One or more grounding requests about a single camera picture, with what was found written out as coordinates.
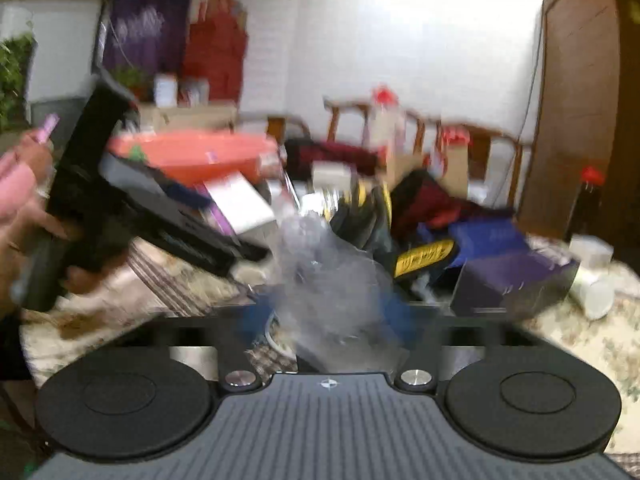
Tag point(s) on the floral quilted desktop cloth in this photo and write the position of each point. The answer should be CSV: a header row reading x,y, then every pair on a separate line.
x,y
590,350

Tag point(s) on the wooden cabinet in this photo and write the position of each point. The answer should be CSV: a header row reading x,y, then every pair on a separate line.
x,y
575,85

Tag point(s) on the purple box with label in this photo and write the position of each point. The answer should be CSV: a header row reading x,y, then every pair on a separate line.
x,y
510,280

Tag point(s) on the purple hanging T-shirt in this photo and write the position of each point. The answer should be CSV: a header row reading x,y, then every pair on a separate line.
x,y
145,25

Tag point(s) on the another person's forearm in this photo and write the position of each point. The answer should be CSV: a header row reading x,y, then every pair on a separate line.
x,y
15,190

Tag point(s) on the shiny blue box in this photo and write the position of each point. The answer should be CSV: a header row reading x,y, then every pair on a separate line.
x,y
490,237

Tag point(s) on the cream low cabinet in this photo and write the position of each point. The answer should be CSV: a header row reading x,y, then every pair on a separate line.
x,y
185,119

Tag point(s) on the pink plastic basin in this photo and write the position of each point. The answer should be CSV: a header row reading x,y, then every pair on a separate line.
x,y
200,157

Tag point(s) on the person's left hand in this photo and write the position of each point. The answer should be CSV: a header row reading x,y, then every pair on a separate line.
x,y
30,225

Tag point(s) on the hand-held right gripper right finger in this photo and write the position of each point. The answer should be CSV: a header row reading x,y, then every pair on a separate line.
x,y
422,360

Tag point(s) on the potted green plant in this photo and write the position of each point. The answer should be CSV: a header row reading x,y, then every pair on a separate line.
x,y
131,80

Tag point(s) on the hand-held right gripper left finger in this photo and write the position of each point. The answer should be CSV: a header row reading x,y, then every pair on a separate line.
x,y
237,360

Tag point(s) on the white box purple side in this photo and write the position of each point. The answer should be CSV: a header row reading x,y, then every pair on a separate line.
x,y
237,200

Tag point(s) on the grey and red box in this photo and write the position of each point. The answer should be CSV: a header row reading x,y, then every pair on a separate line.
x,y
194,91

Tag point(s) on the yellow and black glove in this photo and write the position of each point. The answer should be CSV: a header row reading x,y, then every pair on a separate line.
x,y
425,257
360,210

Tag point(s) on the smartphone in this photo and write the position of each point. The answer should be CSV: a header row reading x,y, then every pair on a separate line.
x,y
47,127

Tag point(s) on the black and red knit glove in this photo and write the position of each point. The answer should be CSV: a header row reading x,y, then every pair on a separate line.
x,y
335,155
440,205

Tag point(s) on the brown cardboard box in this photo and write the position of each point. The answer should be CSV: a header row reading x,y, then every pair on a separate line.
x,y
455,170

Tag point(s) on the stack of red boxes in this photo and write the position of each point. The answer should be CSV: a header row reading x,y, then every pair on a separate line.
x,y
215,50

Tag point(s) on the white paper cup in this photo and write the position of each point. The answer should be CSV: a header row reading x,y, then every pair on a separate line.
x,y
595,292

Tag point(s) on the white ceramic jar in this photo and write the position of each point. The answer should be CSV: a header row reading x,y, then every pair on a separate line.
x,y
165,90

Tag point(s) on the clear plastic bag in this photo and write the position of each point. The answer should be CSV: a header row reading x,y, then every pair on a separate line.
x,y
330,280

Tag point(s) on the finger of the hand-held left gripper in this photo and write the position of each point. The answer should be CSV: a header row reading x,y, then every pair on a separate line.
x,y
145,180
190,245

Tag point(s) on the round-backed wooden chair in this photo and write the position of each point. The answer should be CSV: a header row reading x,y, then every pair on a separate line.
x,y
277,125

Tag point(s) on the small white box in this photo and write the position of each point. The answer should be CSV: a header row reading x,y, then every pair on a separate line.
x,y
592,250

